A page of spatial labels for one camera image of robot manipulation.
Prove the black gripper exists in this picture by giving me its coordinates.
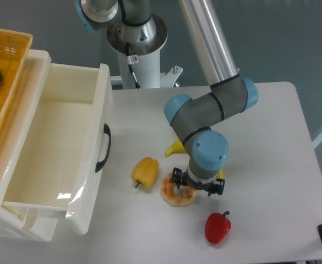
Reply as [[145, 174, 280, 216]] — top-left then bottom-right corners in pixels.
[[169, 167, 225, 196]]

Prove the orange glazed donut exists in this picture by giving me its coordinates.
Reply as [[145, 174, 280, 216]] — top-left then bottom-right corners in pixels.
[[160, 173, 197, 207]]

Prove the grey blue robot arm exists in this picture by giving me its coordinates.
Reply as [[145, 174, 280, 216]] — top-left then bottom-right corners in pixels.
[[74, 1, 259, 195]]

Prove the yellow banana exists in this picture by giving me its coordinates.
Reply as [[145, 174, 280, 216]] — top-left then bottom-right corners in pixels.
[[164, 140, 224, 179]]

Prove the red bell pepper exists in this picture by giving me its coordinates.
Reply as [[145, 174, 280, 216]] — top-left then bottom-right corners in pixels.
[[204, 211, 232, 245]]

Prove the yellow bell pepper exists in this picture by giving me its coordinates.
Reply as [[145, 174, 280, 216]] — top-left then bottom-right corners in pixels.
[[131, 157, 159, 190]]

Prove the white plastic drawer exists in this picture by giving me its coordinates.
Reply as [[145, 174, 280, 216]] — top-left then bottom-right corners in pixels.
[[3, 64, 113, 234]]

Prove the white drawer cabinet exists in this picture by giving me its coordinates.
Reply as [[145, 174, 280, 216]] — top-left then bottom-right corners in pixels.
[[0, 49, 57, 241]]

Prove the orange woven basket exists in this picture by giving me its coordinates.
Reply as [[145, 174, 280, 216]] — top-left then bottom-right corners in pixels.
[[0, 29, 33, 133]]

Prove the black drawer handle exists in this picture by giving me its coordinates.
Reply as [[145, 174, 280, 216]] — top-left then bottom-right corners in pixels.
[[95, 123, 112, 173]]

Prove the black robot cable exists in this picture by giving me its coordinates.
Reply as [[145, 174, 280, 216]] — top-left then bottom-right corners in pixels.
[[125, 41, 142, 89]]

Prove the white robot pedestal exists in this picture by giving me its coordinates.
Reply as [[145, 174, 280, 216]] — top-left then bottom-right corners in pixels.
[[107, 14, 183, 89]]

